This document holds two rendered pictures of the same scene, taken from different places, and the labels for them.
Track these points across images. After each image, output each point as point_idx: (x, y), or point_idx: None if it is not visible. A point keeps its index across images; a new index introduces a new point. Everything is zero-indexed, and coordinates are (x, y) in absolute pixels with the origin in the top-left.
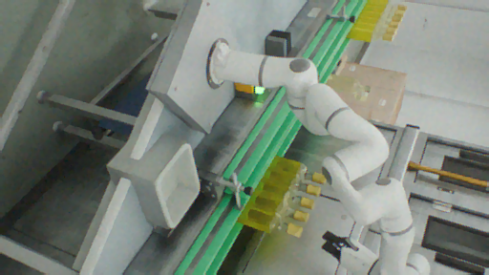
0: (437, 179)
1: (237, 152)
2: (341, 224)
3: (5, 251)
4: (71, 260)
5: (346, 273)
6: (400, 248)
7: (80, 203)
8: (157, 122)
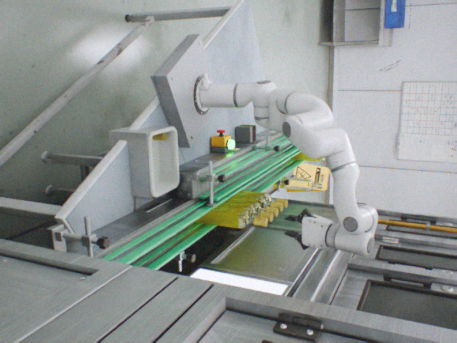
0: (385, 229)
1: None
2: None
3: (1, 204)
4: None
5: (308, 263)
6: (349, 178)
7: None
8: (152, 112)
